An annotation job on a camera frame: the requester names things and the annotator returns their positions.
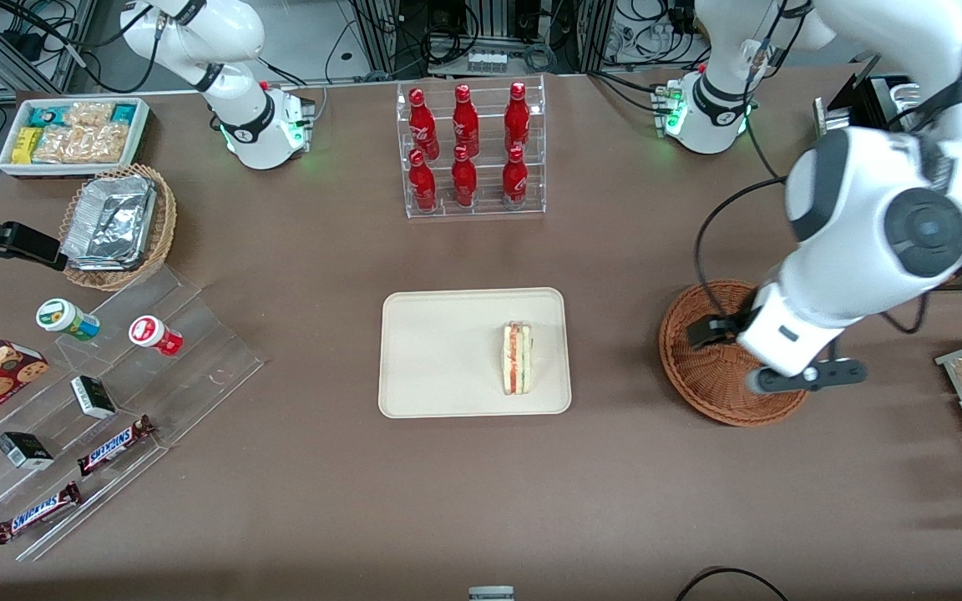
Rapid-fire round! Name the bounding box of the triangle sandwich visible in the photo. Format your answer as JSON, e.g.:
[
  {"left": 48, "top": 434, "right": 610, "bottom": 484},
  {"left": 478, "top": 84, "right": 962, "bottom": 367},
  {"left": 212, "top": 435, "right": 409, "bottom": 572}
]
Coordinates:
[{"left": 502, "top": 321, "right": 534, "bottom": 395}]

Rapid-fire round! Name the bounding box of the brown round wicker basket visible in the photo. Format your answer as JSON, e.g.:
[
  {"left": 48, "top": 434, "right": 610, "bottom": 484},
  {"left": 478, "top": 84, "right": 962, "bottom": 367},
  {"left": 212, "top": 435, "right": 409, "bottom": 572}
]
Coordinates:
[{"left": 659, "top": 280, "right": 812, "bottom": 427}]

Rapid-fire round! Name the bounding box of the aluminium foil tray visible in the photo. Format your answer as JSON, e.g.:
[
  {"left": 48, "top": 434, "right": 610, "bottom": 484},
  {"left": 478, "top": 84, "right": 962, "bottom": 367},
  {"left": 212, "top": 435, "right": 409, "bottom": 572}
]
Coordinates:
[{"left": 61, "top": 175, "right": 156, "bottom": 270}]

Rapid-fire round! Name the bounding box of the light tan wicker basket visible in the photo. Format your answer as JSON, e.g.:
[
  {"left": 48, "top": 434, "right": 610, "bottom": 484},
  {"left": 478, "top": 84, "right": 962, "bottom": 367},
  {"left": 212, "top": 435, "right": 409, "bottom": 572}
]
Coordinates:
[{"left": 59, "top": 163, "right": 177, "bottom": 291}]

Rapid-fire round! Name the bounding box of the beige plastic tray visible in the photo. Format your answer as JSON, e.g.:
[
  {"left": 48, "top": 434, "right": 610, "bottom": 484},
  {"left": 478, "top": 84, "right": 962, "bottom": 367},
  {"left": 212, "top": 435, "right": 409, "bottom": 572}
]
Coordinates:
[{"left": 378, "top": 288, "right": 572, "bottom": 418}]

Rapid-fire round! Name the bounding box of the green lid snack cup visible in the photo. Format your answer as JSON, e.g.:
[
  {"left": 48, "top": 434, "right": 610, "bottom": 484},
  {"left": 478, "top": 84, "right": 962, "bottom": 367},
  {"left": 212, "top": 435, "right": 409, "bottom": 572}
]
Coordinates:
[{"left": 37, "top": 299, "right": 100, "bottom": 341}]

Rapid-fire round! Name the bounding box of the clear bag of crackers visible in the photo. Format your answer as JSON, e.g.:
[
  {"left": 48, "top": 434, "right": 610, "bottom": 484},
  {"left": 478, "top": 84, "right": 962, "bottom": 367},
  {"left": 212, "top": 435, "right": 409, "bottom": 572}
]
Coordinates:
[
  {"left": 33, "top": 124, "right": 129, "bottom": 164},
  {"left": 63, "top": 102, "right": 114, "bottom": 130}
]

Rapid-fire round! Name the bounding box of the red lid snack cup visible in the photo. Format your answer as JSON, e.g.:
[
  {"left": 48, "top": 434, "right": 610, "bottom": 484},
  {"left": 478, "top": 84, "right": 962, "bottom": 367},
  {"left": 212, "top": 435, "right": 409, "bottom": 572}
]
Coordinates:
[{"left": 129, "top": 316, "right": 184, "bottom": 356}]

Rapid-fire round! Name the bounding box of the white rectangular snack tub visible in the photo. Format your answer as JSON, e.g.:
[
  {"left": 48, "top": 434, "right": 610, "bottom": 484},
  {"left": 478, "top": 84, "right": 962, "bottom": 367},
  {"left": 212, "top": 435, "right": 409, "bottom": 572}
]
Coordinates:
[{"left": 0, "top": 98, "right": 150, "bottom": 179}]

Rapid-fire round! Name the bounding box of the small black carton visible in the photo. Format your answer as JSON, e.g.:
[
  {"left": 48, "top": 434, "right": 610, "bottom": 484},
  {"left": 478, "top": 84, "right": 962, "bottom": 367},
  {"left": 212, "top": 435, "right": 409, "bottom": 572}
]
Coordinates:
[
  {"left": 0, "top": 432, "right": 54, "bottom": 470},
  {"left": 70, "top": 376, "right": 117, "bottom": 420}
]

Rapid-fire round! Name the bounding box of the clear acrylic stepped display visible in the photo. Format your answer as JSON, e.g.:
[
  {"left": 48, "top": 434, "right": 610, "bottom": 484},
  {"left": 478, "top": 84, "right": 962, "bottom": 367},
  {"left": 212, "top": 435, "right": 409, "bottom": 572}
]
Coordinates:
[{"left": 0, "top": 265, "right": 265, "bottom": 562}]

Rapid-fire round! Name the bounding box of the Snickers chocolate bar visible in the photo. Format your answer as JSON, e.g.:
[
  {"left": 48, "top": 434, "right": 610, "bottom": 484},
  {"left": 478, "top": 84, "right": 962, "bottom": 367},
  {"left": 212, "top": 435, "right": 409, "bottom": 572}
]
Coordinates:
[
  {"left": 78, "top": 415, "right": 156, "bottom": 477},
  {"left": 0, "top": 482, "right": 84, "bottom": 545}
]

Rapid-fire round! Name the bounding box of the red cola bottle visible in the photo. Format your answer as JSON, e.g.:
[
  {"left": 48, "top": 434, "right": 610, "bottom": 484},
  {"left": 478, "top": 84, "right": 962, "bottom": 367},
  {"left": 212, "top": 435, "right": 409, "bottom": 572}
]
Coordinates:
[
  {"left": 408, "top": 150, "right": 438, "bottom": 211},
  {"left": 408, "top": 88, "right": 440, "bottom": 161},
  {"left": 504, "top": 81, "right": 531, "bottom": 153},
  {"left": 451, "top": 146, "right": 478, "bottom": 207},
  {"left": 502, "top": 146, "right": 529, "bottom": 205},
  {"left": 453, "top": 83, "right": 480, "bottom": 158}
]

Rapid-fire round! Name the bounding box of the clear acrylic bottle rack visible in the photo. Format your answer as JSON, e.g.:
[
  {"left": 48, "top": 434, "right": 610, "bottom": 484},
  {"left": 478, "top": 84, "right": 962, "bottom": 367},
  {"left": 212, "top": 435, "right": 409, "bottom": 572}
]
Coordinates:
[{"left": 396, "top": 75, "right": 546, "bottom": 220}]

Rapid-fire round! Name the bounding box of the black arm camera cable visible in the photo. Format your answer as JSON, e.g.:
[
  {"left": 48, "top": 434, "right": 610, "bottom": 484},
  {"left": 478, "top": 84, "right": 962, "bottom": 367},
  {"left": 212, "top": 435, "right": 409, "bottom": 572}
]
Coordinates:
[{"left": 694, "top": 0, "right": 962, "bottom": 335}]

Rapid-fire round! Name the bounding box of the black looped table cable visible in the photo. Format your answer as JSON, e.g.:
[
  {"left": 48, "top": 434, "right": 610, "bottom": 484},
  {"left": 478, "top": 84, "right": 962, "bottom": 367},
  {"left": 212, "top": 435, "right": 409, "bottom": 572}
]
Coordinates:
[{"left": 673, "top": 567, "right": 791, "bottom": 601}]

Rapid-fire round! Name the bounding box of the aluminium equipment frame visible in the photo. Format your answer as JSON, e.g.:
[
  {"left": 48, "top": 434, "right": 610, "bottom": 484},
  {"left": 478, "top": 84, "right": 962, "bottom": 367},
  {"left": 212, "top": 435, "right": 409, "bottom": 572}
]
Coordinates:
[{"left": 352, "top": 0, "right": 615, "bottom": 76}]

